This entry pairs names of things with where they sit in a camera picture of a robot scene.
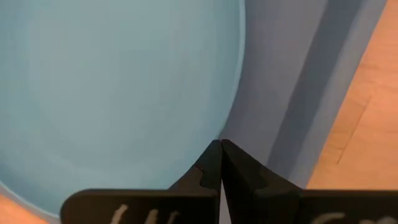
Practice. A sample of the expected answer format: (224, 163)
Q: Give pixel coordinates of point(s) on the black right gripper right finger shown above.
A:
(280, 205)

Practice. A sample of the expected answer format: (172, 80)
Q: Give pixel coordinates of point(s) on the round blue plate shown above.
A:
(109, 93)

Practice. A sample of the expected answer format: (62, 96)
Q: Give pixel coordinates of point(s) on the blue plastic tray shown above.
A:
(280, 62)

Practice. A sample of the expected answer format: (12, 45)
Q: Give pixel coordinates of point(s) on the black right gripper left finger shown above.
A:
(174, 205)

